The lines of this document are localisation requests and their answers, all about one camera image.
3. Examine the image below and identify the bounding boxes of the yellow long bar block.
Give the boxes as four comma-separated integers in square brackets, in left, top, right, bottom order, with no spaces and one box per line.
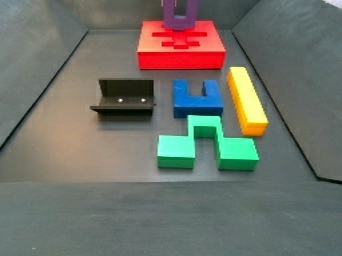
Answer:
[227,67,268,136]

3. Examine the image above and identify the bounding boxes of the blue U-shaped block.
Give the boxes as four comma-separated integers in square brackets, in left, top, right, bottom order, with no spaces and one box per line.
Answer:
[172,79,224,118]

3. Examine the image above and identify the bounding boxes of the purple U-shaped block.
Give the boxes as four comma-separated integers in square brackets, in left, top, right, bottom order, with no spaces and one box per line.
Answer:
[161,0,199,31]

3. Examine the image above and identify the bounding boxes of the red board with slots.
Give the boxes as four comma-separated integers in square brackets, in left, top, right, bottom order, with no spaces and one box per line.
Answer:
[136,21,226,70]

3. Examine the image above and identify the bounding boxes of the black angle bracket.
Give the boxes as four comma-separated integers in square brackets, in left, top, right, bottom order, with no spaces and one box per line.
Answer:
[89,78,155,115]

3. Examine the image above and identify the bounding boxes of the green zigzag block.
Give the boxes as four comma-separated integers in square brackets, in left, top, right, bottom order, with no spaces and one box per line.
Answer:
[156,115,259,171]

